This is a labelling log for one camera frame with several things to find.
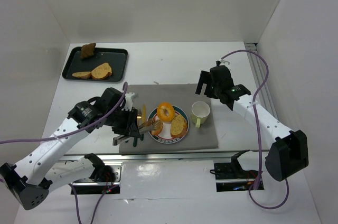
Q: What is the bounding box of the aluminium front rail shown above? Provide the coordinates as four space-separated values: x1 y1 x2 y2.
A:
40 150 271 163

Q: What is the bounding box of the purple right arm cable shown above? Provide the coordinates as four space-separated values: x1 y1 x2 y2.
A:
220 49 290 210

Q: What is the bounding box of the orange round bun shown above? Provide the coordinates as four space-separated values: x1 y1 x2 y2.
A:
151 120 163 136

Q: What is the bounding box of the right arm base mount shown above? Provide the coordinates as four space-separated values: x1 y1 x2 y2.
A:
209 150 258 192

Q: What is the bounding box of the orange glazed donut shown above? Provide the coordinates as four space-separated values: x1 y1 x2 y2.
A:
156 102 175 123

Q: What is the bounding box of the black rectangular tray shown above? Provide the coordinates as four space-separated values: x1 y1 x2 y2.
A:
61 46 128 83

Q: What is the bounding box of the dark brown bread chunk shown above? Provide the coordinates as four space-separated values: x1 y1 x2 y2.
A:
80 43 96 60

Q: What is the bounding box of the pale green ceramic mug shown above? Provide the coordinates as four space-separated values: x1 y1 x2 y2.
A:
191 101 211 128

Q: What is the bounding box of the white plate teal red rim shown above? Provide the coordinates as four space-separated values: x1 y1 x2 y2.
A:
148 105 190 144

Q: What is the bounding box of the gold knife green handle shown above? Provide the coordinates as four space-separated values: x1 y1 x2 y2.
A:
140 104 146 141

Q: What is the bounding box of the aluminium side rail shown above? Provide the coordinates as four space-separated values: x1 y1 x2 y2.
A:
245 43 278 118

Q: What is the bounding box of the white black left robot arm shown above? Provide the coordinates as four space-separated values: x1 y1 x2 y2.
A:
1 87 160 210

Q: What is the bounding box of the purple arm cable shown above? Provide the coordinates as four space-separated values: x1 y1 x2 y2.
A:
0 81 129 224
220 49 290 210

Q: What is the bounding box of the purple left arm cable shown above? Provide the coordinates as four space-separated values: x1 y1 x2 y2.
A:
0 81 129 224

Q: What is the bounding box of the seeded bread slice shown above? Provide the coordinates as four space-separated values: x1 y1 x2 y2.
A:
91 63 112 80
170 115 187 138

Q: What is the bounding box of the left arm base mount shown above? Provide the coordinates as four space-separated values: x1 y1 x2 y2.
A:
71 153 121 195

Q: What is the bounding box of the grey cloth placemat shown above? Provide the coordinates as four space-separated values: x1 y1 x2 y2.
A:
119 84 218 154

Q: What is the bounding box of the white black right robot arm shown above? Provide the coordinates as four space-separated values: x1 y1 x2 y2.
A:
195 62 308 182

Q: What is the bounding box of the thin brown bread slice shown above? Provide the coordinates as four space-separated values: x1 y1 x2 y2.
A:
72 71 91 79

